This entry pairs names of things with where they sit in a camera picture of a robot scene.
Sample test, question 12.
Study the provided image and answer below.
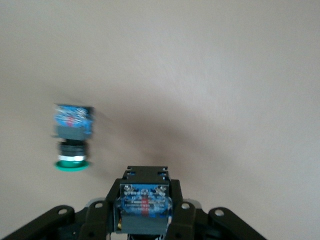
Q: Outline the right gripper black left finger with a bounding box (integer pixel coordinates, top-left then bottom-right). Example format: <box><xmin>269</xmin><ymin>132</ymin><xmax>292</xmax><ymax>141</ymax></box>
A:
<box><xmin>0</xmin><ymin>178</ymin><xmax>125</xmax><ymax>240</ymax></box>

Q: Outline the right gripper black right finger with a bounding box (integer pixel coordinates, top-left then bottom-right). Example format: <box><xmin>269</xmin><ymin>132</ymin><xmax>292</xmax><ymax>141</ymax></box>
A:
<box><xmin>164</xmin><ymin>179</ymin><xmax>268</xmax><ymax>240</ymax></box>

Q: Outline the red push button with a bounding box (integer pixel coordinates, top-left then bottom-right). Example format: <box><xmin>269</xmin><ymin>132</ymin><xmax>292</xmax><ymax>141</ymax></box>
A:
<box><xmin>113</xmin><ymin>165</ymin><xmax>175</xmax><ymax>236</ymax></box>

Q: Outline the green push button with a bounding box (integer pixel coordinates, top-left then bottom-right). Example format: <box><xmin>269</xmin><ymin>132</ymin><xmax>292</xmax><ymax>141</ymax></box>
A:
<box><xmin>52</xmin><ymin>103</ymin><xmax>95</xmax><ymax>174</ymax></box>

